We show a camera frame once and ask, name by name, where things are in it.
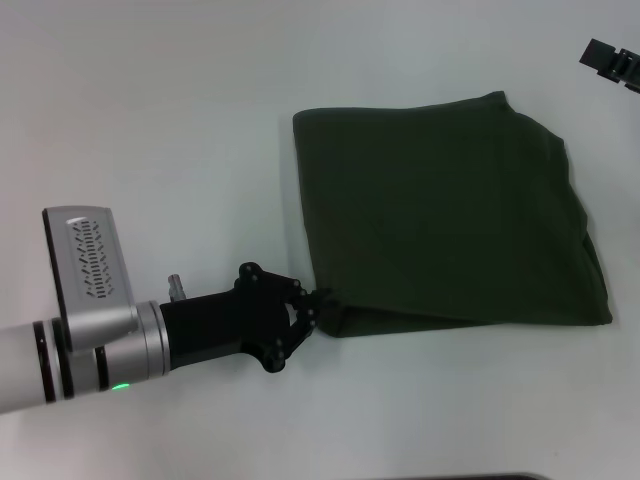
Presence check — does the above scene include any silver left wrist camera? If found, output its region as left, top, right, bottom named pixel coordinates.
left=41, top=204, right=141, bottom=354

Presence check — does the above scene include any dark green printed t-shirt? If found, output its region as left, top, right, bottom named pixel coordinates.
left=292, top=90, right=616, bottom=340

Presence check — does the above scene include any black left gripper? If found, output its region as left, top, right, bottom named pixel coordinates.
left=158, top=261, right=335, bottom=375

